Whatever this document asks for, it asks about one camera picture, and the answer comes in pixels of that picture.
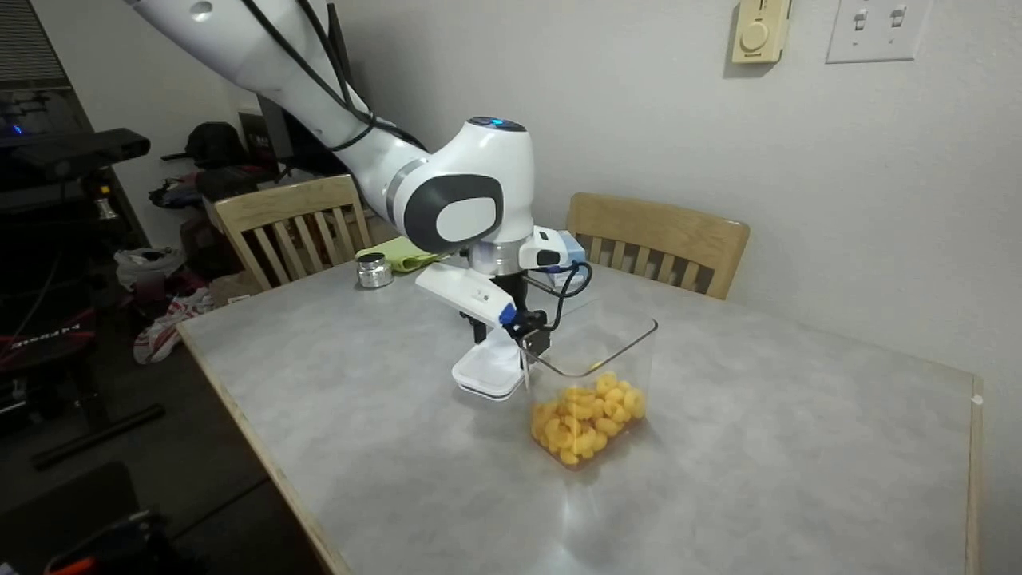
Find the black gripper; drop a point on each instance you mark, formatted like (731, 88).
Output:
(534, 341)

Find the white rectangular container lid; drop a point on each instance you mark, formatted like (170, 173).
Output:
(491, 370)

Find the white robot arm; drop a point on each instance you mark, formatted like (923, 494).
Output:
(469, 200)

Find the clear plastic food container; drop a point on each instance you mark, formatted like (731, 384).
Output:
(591, 389)

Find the yellow cereal rings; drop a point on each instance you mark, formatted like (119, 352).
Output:
(588, 418)

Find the green folded cloth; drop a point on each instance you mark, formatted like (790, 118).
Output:
(404, 257)

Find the small metal cup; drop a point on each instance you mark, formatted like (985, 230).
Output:
(372, 274)

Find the right wooden chair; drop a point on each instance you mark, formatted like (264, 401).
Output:
(657, 241)

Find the wooden chair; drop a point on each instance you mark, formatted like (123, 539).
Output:
(657, 241)
(296, 230)

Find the left wooden chair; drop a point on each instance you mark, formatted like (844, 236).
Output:
(296, 230)

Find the black exercise machine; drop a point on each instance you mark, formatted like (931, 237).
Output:
(54, 254)

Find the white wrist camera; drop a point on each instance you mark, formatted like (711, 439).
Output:
(550, 249)

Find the white wall switch plate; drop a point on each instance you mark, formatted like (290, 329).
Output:
(875, 30)

